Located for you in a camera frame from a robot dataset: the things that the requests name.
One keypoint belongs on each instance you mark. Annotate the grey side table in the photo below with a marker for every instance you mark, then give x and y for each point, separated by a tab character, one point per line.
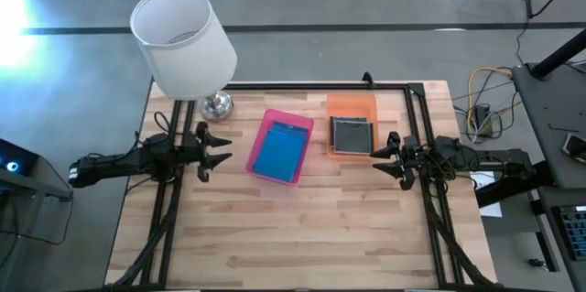
545	113

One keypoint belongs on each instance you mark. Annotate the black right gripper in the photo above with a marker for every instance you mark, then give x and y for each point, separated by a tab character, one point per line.
408	154

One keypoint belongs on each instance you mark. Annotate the black power adapter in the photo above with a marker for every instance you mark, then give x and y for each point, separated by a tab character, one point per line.
482	118

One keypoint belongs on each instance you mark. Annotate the black slanted pole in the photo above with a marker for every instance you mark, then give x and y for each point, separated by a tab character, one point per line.
558	56

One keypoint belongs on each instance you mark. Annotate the small black floor object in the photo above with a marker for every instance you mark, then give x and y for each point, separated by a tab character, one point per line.
535	263

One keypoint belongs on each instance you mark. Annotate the orange plastic tray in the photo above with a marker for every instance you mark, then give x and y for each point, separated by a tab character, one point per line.
350	105

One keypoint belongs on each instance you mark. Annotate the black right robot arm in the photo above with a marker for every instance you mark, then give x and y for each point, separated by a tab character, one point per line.
480	159

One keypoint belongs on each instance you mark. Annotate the black device with blue light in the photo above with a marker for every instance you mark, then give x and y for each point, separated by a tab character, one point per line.
14	159

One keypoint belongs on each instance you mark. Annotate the smartphone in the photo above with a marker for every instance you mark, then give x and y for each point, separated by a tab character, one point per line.
575	146

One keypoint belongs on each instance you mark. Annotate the backlit keyboard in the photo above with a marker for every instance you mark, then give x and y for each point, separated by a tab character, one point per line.
574	232

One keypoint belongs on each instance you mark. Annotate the black aluminium extrusion frame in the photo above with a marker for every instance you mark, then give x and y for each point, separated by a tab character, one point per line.
320	86

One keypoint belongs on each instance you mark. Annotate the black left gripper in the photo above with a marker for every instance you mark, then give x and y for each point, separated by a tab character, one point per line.
197	154

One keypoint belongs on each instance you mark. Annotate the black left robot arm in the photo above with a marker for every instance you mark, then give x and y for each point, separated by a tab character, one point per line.
114	166

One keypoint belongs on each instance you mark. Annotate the black clamp on frame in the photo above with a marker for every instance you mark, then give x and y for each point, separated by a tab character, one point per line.
368	79

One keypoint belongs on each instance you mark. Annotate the white paper sheet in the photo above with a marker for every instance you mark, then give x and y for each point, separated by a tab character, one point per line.
492	209

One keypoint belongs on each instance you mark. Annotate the black desk leg bar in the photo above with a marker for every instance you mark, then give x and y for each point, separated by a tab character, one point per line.
508	189

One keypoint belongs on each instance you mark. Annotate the white shade chrome table lamp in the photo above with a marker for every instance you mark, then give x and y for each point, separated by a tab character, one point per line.
183	54

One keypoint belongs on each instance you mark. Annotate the pink plastic tray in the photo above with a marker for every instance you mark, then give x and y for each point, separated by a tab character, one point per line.
259	145

